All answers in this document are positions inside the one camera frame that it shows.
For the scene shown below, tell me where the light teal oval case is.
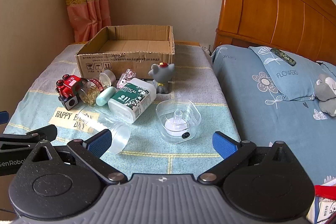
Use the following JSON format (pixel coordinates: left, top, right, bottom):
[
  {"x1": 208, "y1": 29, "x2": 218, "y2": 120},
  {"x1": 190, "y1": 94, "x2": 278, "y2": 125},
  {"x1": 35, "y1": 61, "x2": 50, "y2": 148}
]
[{"x1": 96, "y1": 86, "x2": 117, "y2": 106}]

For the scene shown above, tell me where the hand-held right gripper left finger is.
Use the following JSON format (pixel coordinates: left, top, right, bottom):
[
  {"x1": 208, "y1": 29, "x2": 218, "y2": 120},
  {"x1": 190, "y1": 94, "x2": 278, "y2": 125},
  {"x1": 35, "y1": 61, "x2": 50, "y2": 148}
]
[{"x1": 26, "y1": 129, "x2": 126, "y2": 186}]

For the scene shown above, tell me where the red strap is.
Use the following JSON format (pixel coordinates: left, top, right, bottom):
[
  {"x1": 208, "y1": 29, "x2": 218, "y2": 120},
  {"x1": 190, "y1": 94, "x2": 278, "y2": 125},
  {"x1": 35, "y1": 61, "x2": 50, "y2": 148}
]
[{"x1": 314, "y1": 184, "x2": 336, "y2": 198}]

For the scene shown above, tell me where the blue floral bed sheet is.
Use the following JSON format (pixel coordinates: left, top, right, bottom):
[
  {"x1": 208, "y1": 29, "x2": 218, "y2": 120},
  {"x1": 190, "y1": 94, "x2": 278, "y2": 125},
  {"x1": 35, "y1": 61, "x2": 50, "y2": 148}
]
[{"x1": 211, "y1": 44, "x2": 336, "y2": 186}]

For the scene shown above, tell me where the pink bear keychain bottle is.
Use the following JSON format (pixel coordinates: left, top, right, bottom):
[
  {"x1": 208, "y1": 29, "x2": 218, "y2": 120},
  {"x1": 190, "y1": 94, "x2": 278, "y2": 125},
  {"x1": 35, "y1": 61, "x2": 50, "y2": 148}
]
[{"x1": 117, "y1": 69, "x2": 137, "y2": 89}]

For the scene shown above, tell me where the grey plush toy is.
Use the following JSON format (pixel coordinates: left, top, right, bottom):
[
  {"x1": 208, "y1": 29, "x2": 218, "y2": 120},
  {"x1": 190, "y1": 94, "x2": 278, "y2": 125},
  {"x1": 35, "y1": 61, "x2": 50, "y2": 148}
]
[{"x1": 314, "y1": 73, "x2": 336, "y2": 117}]

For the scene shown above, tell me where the clear capsule bottle red label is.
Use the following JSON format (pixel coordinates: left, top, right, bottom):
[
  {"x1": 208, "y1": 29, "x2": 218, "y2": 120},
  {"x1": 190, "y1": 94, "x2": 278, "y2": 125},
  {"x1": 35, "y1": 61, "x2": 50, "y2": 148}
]
[{"x1": 78, "y1": 70, "x2": 117, "y2": 106}]

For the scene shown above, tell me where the wooden bed headboard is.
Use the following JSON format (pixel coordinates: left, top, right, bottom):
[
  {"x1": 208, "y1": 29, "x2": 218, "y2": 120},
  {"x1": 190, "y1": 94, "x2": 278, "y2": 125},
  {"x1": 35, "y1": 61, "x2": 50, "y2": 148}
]
[{"x1": 213, "y1": 0, "x2": 336, "y2": 67}]

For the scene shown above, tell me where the clear plastic cup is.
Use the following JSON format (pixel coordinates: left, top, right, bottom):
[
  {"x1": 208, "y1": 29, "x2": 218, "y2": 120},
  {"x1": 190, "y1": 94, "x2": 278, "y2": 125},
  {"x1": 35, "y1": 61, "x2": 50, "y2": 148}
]
[{"x1": 78, "y1": 107, "x2": 131, "y2": 154}]

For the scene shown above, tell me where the clear square plastic container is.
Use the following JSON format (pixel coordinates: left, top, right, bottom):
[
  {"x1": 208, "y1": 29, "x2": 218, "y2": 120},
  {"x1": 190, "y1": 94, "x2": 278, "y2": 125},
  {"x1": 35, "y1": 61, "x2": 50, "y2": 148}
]
[{"x1": 155, "y1": 99, "x2": 202, "y2": 145}]

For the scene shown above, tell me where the white box green label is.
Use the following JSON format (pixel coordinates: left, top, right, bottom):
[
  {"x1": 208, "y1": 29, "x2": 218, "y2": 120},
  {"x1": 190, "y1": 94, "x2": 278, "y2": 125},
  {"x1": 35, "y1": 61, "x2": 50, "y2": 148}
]
[{"x1": 108, "y1": 78, "x2": 157, "y2": 124}]

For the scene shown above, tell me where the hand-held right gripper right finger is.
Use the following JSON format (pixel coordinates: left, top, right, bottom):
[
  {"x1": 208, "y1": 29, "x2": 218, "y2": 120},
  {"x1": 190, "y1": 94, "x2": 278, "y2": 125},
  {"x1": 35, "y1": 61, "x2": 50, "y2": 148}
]
[{"x1": 197, "y1": 131, "x2": 301, "y2": 186}]

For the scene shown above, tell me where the blue floral pillow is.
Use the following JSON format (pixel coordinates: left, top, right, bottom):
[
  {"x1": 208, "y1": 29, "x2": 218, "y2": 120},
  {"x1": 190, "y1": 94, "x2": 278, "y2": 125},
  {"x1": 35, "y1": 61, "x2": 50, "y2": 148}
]
[{"x1": 248, "y1": 46, "x2": 333, "y2": 102}]

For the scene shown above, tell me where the dark remote control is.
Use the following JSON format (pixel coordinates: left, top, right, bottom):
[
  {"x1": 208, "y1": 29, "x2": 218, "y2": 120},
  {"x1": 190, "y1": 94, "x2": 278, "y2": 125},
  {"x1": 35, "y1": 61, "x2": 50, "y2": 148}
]
[{"x1": 270, "y1": 47, "x2": 297, "y2": 66}]

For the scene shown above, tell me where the brown cardboard box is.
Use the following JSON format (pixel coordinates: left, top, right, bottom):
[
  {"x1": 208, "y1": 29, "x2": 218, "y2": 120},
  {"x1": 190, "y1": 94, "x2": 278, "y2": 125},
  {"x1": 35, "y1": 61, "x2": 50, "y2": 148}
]
[{"x1": 75, "y1": 25, "x2": 176, "y2": 81}]

